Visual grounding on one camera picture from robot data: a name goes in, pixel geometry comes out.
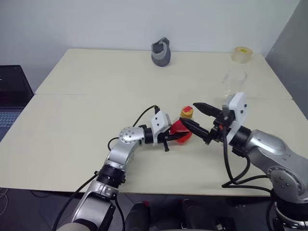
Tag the clear tape roll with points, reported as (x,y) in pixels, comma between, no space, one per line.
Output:
(242,55)

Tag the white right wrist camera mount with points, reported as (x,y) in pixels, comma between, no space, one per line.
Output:
(238,108)

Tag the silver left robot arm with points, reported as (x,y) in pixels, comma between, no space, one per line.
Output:
(120,151)

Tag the red-label bottle with yellow cap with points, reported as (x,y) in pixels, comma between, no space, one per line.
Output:
(187,113)

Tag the dark open laptop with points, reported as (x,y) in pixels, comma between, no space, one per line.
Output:
(12,91)

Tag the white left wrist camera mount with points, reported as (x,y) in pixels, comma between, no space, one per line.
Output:
(158,121)

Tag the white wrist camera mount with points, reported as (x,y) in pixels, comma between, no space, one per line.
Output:
(238,108)
(158,121)

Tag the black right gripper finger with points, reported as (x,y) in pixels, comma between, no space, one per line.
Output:
(207,108)
(195,127)

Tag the grey and white rounded holder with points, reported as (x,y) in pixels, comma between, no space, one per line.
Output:
(161,56)

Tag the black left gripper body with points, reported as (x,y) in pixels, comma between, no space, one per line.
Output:
(165,137)

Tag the clear plastic cup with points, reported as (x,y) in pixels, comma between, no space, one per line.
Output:
(234,80)

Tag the dark rounded shape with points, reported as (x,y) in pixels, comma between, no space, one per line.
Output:
(138,216)
(192,214)

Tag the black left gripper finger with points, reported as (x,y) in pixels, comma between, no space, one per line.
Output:
(179,136)

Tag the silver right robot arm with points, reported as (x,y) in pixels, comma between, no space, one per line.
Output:
(264,146)

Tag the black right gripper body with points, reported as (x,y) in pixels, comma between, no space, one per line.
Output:
(220,131)

